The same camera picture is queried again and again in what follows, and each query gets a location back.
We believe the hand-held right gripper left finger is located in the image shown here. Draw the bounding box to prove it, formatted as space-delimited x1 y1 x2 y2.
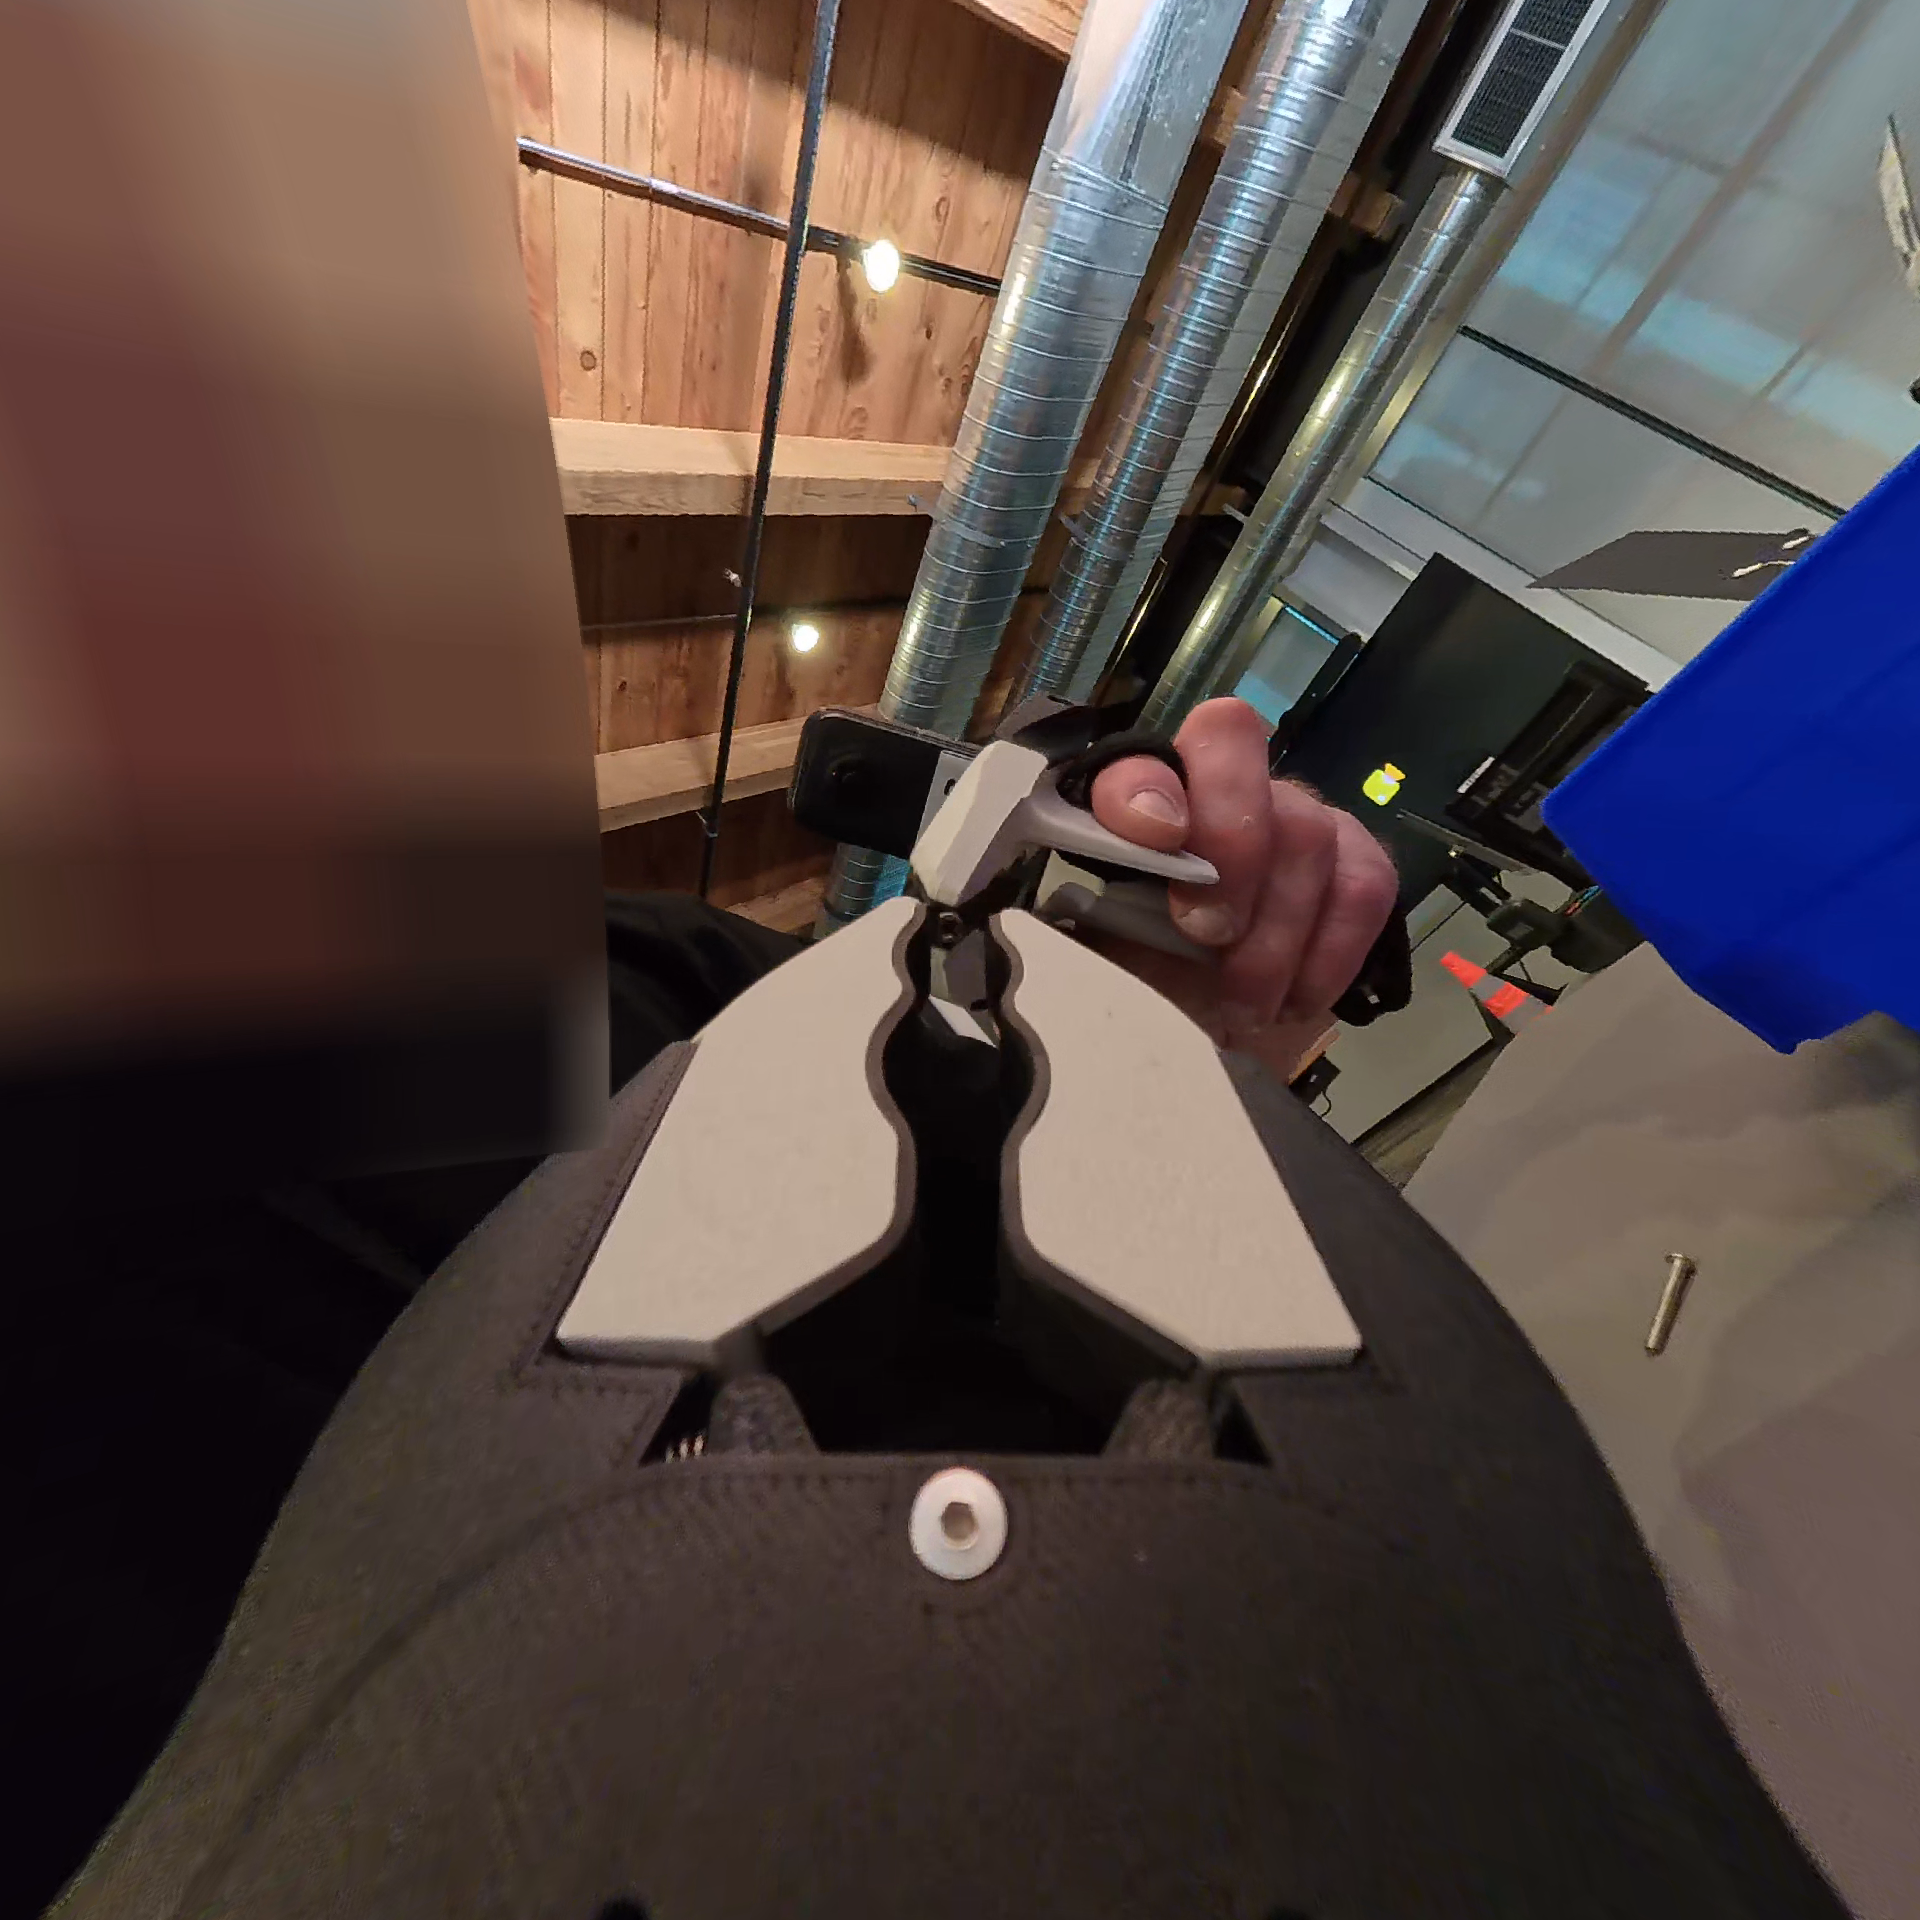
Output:
555 894 928 1366

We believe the orange traffic cone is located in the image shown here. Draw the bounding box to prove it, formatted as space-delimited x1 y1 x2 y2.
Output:
1437 949 1549 1023

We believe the blue plastic bin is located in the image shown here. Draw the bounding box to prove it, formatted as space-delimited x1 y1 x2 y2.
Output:
1543 448 1920 1056

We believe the thin vertical metal rod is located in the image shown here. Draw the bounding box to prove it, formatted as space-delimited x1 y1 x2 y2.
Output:
700 0 846 860

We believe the thin spiral metal duct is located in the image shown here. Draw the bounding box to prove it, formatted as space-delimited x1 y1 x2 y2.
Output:
1131 163 1508 740

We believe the white ceiling vent grille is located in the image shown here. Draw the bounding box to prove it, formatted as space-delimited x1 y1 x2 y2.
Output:
1432 0 1617 173

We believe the medium spiral metal duct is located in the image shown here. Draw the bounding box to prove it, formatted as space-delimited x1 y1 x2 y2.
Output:
1025 0 1449 713

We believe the black lighting track rail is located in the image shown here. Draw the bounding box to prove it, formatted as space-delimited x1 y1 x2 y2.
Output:
517 135 1004 296

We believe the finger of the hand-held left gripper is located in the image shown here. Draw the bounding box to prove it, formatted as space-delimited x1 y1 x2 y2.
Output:
910 739 1055 912

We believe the dark hanging ceiling panel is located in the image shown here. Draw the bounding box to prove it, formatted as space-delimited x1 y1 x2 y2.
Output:
1526 526 1829 605

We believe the person's left hand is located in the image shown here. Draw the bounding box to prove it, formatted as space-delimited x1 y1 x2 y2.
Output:
1088 694 1408 1076

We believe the large spiral metal duct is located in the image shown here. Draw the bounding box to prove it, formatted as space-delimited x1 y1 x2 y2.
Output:
815 0 1209 940

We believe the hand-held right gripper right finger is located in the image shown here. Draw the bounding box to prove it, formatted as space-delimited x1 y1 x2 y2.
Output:
987 910 1367 1374

